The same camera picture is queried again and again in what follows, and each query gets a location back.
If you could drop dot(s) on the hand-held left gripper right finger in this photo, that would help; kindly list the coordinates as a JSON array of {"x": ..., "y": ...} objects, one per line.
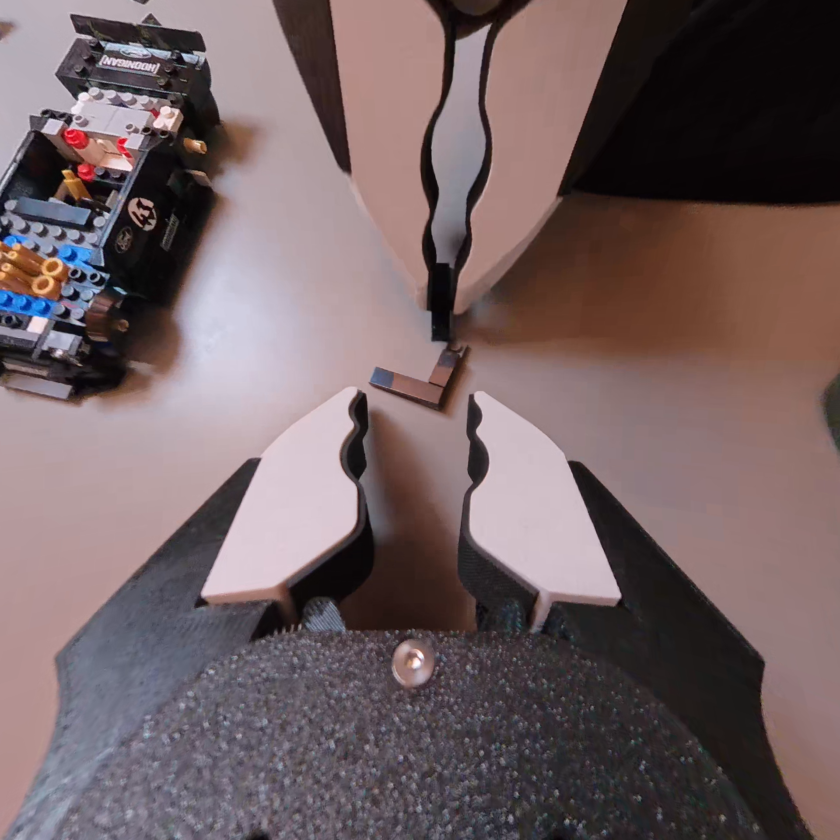
[{"x": 538, "y": 519}]

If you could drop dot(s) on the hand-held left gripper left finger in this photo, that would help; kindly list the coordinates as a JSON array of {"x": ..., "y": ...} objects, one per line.
[{"x": 289, "y": 519}]

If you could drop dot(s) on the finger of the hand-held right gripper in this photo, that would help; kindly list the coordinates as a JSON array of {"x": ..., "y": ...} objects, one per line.
[
  {"x": 387, "y": 118},
  {"x": 545, "y": 118}
]

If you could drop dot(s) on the black lego plate strip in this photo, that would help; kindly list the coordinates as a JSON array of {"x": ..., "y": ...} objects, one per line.
[
  {"x": 442, "y": 309},
  {"x": 404, "y": 386}
]

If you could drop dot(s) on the thin grey lego piece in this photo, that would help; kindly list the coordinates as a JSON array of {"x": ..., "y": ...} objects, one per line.
[{"x": 452, "y": 365}]

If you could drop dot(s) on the lego car model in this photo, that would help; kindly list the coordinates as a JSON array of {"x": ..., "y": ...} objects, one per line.
[{"x": 131, "y": 223}]

